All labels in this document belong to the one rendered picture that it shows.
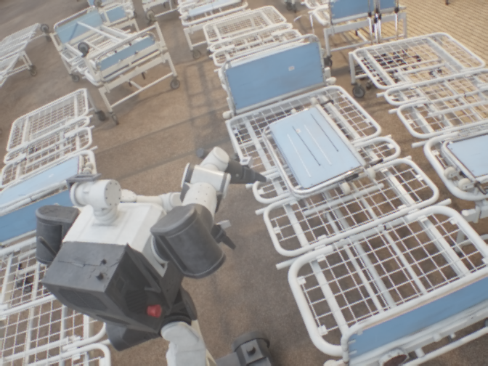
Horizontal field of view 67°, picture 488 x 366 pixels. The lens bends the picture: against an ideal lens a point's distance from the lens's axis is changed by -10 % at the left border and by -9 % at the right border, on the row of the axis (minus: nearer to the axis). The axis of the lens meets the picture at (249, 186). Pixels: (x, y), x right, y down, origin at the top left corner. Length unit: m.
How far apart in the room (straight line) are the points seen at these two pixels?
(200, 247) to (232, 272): 1.70
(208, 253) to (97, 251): 0.26
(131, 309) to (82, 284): 0.13
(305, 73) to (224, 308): 1.73
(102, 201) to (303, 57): 2.27
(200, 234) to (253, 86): 2.15
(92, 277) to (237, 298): 1.63
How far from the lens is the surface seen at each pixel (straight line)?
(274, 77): 2.97
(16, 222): 2.85
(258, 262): 2.59
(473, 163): 2.26
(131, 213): 1.01
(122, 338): 1.29
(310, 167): 2.27
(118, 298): 0.93
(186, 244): 0.89
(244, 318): 2.39
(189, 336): 1.31
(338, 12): 4.29
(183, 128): 4.07
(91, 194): 0.96
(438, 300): 1.54
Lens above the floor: 2.01
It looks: 40 degrees down
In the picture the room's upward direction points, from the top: 18 degrees counter-clockwise
